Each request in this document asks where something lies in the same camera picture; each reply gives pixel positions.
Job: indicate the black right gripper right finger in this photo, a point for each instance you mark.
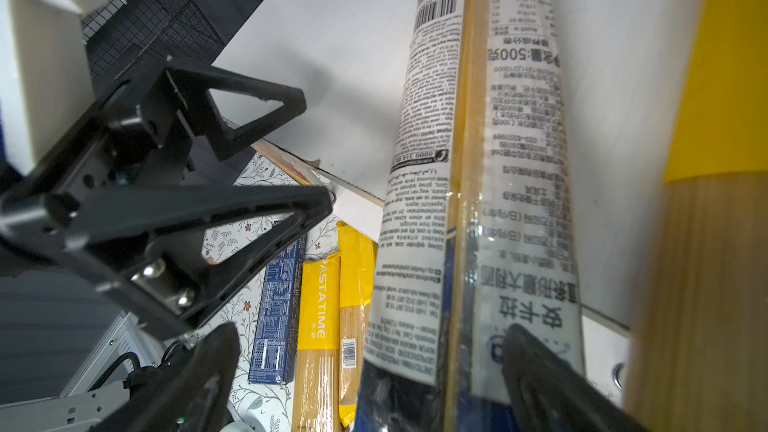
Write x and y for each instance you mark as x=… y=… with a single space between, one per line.
x=546 y=394

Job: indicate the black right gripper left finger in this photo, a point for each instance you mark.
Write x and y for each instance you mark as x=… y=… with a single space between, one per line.
x=189 y=392

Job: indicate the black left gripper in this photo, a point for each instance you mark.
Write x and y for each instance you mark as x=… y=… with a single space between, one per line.
x=110 y=204

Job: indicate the yellow Pastatime spaghetti bag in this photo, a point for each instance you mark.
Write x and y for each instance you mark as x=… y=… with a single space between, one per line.
x=699 y=352

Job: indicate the dark blue clear spaghetti bag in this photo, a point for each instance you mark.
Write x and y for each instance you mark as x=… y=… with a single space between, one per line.
x=477 y=233

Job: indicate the blue pasta box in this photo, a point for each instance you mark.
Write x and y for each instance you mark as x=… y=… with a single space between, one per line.
x=275 y=339

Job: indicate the white two-tier shelf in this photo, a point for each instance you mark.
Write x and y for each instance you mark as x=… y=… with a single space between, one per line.
x=624 y=65

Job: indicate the yellow Pastatime bag front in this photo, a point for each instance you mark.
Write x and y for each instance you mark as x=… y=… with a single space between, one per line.
x=316 y=385

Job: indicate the yellow spaghetti bag with barcode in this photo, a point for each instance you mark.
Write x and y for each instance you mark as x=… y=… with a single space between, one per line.
x=358 y=261

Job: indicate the black wire side basket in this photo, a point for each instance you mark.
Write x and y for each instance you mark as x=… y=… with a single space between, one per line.
x=124 y=38

